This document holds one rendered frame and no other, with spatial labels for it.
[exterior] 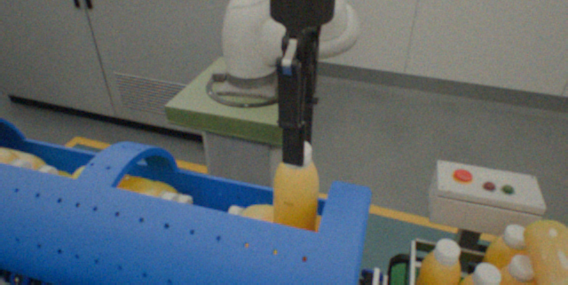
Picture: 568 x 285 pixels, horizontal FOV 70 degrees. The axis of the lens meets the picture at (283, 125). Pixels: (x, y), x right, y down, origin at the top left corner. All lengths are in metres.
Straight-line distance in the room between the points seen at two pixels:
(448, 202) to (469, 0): 2.52
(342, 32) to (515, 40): 2.39
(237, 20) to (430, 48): 2.47
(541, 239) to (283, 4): 0.57
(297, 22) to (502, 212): 0.64
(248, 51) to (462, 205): 0.66
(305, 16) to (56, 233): 0.52
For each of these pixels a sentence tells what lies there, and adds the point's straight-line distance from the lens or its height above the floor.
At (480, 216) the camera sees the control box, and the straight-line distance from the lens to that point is 0.95.
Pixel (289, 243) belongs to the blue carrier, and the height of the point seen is 1.21.
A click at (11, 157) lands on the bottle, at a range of 0.96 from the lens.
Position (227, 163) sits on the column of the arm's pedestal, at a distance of 1.32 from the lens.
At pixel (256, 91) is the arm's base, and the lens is 1.20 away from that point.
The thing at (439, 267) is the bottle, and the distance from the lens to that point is 0.80.
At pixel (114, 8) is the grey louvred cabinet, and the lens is 2.68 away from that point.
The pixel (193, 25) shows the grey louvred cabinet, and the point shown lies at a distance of 2.40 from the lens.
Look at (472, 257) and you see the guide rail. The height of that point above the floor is 0.97.
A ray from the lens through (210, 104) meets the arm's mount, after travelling 1.19.
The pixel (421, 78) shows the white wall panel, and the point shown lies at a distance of 3.54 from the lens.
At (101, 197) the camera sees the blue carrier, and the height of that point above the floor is 1.22.
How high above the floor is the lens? 1.67
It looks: 34 degrees down
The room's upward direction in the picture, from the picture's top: straight up
